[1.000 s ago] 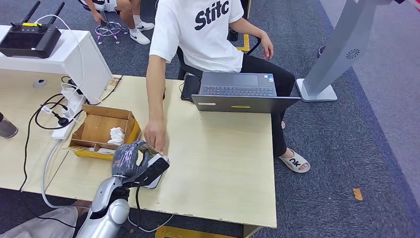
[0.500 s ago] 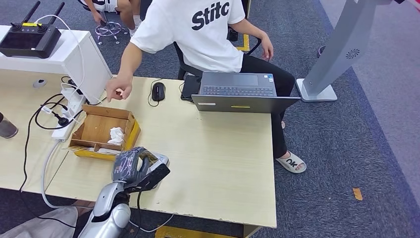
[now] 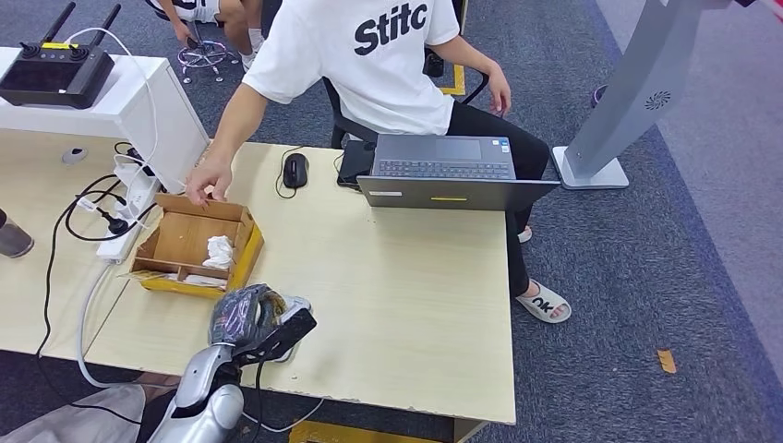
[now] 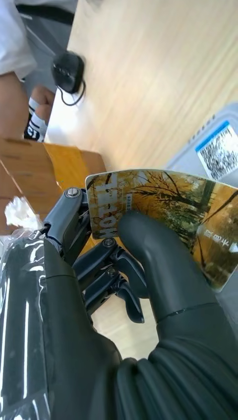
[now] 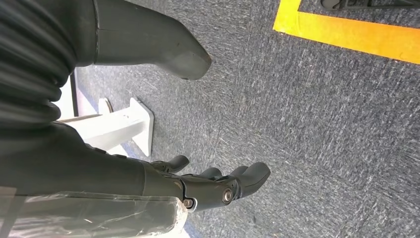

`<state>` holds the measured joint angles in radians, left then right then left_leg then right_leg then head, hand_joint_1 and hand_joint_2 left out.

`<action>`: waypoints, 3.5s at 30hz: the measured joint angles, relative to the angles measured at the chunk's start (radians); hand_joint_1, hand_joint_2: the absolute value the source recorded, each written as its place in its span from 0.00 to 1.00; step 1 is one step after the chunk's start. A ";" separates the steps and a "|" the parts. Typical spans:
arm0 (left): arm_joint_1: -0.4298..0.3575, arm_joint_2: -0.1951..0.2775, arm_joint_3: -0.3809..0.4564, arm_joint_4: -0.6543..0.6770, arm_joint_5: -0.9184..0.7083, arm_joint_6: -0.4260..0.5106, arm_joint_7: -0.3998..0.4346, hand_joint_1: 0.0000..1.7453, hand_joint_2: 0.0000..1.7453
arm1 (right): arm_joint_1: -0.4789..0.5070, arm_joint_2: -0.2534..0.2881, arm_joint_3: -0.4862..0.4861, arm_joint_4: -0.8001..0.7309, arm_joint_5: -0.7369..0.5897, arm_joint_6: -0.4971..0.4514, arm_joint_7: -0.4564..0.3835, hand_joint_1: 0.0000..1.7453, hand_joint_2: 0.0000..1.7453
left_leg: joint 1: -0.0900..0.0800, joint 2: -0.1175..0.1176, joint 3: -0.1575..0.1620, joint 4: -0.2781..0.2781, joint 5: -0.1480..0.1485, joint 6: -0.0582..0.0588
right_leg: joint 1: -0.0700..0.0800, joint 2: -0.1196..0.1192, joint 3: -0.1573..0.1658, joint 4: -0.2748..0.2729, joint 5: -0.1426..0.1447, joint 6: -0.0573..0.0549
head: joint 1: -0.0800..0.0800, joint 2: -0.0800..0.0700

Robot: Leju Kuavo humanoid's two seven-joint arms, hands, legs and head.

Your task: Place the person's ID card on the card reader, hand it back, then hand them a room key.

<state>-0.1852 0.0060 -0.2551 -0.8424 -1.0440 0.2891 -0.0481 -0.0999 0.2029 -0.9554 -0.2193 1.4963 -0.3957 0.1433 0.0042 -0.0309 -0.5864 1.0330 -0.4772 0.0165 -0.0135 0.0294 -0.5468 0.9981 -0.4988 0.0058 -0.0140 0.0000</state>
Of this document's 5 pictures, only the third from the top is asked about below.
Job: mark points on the person's right hand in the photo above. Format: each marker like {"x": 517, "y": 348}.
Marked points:
{"x": 209, "y": 177}

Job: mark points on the person's left hand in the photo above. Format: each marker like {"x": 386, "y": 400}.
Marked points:
{"x": 500, "y": 92}

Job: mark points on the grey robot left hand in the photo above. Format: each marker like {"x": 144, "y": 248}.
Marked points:
{"x": 244, "y": 315}

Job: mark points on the person's right forearm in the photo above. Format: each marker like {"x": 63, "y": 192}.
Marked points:
{"x": 235, "y": 125}

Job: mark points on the person's left forearm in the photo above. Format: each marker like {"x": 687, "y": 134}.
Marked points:
{"x": 465, "y": 55}

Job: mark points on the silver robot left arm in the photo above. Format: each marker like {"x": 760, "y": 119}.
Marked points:
{"x": 208, "y": 397}

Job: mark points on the white room key cards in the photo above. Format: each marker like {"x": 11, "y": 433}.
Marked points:
{"x": 205, "y": 280}

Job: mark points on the crouching person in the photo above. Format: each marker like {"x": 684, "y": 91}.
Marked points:
{"x": 229, "y": 18}

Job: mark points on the yellow floor tape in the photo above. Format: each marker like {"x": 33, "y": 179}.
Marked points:
{"x": 459, "y": 82}

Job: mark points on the yellow brown cardboard box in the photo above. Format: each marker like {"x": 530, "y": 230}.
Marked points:
{"x": 183, "y": 235}

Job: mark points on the crumpled white paper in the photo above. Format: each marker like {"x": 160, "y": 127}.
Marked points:
{"x": 219, "y": 252}

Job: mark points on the white power strip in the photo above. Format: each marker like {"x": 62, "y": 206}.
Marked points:
{"x": 137, "y": 195}

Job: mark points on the black computer mouse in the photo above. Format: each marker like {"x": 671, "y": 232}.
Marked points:
{"x": 295, "y": 170}

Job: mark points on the dark grey laptop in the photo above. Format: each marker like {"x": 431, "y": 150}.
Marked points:
{"x": 445, "y": 159}

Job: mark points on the white cabinet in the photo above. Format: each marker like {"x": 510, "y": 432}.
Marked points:
{"x": 128, "y": 116}

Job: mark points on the chrome stool base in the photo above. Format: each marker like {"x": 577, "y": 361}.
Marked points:
{"x": 202, "y": 56}

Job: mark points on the grey kiosk stand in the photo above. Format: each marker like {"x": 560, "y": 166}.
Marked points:
{"x": 636, "y": 92}

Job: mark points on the black phone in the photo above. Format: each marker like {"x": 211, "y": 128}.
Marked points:
{"x": 356, "y": 162}

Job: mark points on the yellow box under desk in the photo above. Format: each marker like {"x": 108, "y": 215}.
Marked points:
{"x": 342, "y": 434}

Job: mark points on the black remote controller with antennas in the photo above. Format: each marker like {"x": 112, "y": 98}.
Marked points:
{"x": 55, "y": 76}

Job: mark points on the dark cup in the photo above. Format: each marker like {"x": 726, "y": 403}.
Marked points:
{"x": 12, "y": 239}

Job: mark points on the white sandal with print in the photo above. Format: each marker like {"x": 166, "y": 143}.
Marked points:
{"x": 541, "y": 304}

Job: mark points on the orange floor tape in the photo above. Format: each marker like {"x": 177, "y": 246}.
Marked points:
{"x": 667, "y": 361}

